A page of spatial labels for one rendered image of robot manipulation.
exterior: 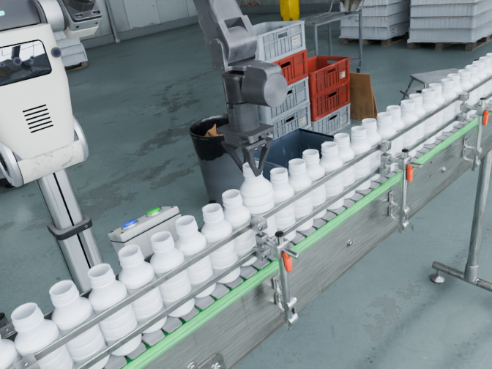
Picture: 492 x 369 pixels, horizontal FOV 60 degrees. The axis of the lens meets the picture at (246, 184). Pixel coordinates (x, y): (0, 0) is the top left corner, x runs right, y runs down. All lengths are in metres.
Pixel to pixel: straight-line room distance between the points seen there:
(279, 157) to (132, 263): 1.07
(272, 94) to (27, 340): 0.53
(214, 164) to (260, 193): 1.95
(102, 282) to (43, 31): 0.71
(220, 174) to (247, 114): 2.03
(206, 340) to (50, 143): 0.68
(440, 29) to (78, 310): 7.10
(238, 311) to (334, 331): 1.29
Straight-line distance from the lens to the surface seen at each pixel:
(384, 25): 8.03
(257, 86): 0.74
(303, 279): 1.02
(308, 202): 0.97
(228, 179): 2.83
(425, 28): 7.57
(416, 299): 2.34
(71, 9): 1.31
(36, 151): 1.24
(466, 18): 7.33
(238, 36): 0.78
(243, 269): 0.92
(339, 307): 2.26
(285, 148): 1.73
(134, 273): 0.76
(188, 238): 0.79
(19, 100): 1.21
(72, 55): 10.40
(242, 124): 0.80
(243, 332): 0.94
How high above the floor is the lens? 1.57
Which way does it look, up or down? 27 degrees down
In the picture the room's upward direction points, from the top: 8 degrees counter-clockwise
